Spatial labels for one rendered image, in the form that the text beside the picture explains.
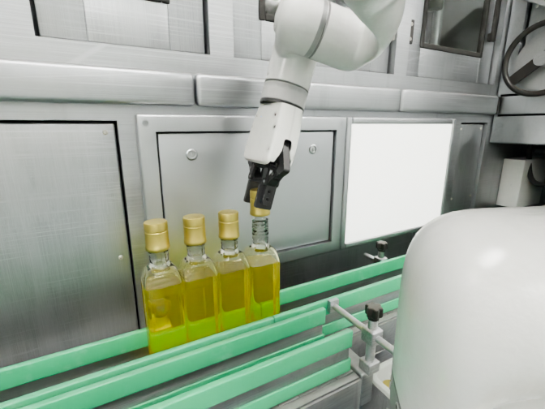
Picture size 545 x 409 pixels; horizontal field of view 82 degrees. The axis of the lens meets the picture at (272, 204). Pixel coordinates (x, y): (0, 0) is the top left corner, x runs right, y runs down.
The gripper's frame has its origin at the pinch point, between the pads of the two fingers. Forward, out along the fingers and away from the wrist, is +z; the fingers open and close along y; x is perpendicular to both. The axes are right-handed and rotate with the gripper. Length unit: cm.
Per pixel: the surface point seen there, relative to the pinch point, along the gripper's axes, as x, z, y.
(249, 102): -0.5, -16.5, -13.2
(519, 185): 108, -22, -10
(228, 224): -4.9, 5.6, 1.4
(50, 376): -25.2, 34.0, -3.4
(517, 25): 82, -68, -14
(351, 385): 18.1, 27.0, 15.0
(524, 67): 81, -54, -8
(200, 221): -9.5, 5.8, 1.3
